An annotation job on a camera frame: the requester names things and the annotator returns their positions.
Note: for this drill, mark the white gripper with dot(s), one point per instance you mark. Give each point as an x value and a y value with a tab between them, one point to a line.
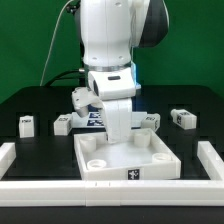
117	118

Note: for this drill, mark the white square table top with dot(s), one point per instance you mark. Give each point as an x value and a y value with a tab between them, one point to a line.
144	156

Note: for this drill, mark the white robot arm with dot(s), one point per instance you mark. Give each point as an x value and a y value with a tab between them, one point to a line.
110	29

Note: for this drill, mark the white marker sheet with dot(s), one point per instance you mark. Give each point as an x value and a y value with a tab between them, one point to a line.
93	120

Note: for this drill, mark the white U-shaped fence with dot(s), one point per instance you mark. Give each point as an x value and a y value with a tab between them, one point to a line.
208	192

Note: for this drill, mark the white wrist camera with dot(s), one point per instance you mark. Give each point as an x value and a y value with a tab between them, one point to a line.
82	97

